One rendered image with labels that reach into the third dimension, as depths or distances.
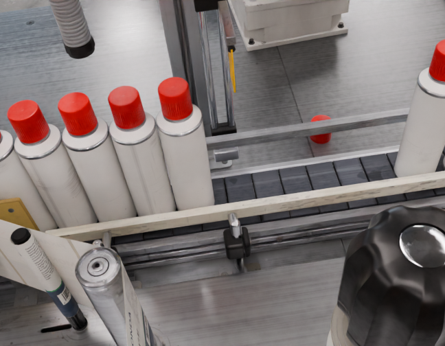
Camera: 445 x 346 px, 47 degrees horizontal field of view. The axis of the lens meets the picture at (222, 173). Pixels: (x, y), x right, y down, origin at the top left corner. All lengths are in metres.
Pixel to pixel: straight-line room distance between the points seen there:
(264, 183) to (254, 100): 0.23
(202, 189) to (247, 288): 0.13
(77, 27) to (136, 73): 0.40
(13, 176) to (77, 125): 0.11
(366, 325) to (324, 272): 0.31
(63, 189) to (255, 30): 0.53
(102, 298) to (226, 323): 0.20
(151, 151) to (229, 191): 0.16
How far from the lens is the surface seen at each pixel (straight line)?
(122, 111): 0.54
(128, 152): 0.57
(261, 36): 1.01
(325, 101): 0.90
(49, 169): 0.60
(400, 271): 0.30
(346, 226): 0.70
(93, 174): 0.60
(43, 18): 1.22
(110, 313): 0.48
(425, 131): 0.65
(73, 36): 0.62
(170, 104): 0.54
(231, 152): 0.73
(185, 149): 0.58
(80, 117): 0.55
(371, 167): 0.74
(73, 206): 0.65
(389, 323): 0.32
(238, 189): 0.70
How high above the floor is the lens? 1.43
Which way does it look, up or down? 49 degrees down
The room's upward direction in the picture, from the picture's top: 7 degrees counter-clockwise
